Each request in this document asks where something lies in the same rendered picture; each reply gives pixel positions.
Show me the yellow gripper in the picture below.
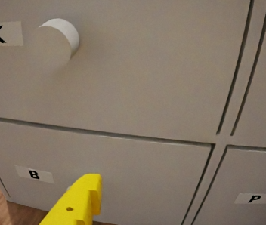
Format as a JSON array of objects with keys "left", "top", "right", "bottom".
[{"left": 39, "top": 174, "right": 102, "bottom": 225}]

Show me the white chest of drawers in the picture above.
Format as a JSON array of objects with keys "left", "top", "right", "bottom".
[{"left": 0, "top": 0, "right": 266, "bottom": 225}]

